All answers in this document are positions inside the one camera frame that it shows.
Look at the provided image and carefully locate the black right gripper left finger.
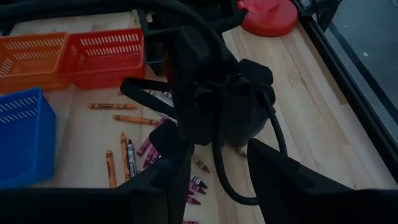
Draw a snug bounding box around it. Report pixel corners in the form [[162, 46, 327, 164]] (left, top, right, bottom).
[[117, 144, 192, 224]]

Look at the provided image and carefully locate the orange plastic basket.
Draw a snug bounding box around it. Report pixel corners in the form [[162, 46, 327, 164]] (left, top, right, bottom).
[[0, 32, 70, 95]]

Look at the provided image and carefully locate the black plastic basket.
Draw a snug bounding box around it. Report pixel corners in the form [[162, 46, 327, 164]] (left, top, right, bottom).
[[136, 9, 175, 77]]

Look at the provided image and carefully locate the orange crayon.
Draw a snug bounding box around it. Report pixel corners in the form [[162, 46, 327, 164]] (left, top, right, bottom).
[[105, 150, 118, 189], [88, 103, 137, 110], [112, 114, 160, 126], [120, 131, 131, 182]]

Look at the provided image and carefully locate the red plastic basket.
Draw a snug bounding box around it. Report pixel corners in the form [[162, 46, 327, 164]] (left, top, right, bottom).
[[58, 27, 146, 91]]

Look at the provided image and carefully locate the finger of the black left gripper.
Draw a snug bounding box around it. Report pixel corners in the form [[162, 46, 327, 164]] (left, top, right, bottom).
[[119, 77, 177, 119], [149, 119, 191, 156]]

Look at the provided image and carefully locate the red desk lamp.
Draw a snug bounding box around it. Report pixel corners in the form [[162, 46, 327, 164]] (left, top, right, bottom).
[[237, 0, 299, 38]]

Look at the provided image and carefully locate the blue plastic basket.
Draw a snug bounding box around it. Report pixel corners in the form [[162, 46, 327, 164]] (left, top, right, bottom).
[[0, 86, 57, 190]]

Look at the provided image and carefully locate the red-brown crayon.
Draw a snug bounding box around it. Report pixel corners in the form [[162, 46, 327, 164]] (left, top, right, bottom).
[[194, 158, 211, 174]]

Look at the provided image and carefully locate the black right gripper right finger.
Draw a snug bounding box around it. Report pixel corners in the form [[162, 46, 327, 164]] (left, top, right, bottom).
[[247, 138, 355, 224]]

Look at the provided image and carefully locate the grey crayon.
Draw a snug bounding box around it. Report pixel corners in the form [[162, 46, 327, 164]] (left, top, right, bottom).
[[149, 90, 174, 108], [127, 139, 137, 178], [190, 174, 208, 189]]

